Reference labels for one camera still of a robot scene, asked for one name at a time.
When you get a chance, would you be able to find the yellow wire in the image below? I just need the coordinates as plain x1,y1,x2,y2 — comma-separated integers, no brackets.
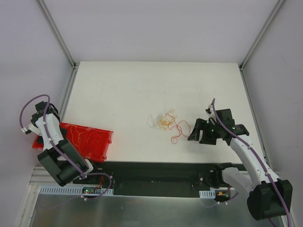
68,124,105,147

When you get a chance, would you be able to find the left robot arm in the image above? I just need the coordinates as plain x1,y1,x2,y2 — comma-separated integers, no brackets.
21,101,100,187

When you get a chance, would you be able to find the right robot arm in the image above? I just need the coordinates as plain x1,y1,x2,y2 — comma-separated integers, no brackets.
188,106,293,220

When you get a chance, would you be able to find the red plastic bin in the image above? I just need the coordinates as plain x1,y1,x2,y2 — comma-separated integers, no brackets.
47,122,113,163

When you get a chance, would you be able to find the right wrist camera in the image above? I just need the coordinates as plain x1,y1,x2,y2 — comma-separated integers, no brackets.
205,104,215,119

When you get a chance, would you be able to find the right white cable duct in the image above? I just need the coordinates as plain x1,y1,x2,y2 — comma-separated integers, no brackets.
199,190,216,199

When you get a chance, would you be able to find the white cable duct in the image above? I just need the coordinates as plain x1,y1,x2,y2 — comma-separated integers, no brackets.
199,190,216,199
40,186,114,196

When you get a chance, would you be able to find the left aluminium frame post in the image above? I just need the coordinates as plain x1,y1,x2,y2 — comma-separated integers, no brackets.
36,0,79,69

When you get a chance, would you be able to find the aluminium frame post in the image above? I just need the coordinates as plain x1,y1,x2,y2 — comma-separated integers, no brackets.
36,0,79,69
239,0,286,71

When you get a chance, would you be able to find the right aluminium frame post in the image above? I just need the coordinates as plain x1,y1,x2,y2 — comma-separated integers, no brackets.
239,0,286,71

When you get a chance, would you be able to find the left white cable duct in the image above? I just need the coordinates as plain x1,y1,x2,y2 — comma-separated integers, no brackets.
40,186,114,196

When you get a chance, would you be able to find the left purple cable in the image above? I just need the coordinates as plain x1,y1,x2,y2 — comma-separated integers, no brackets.
19,94,112,201

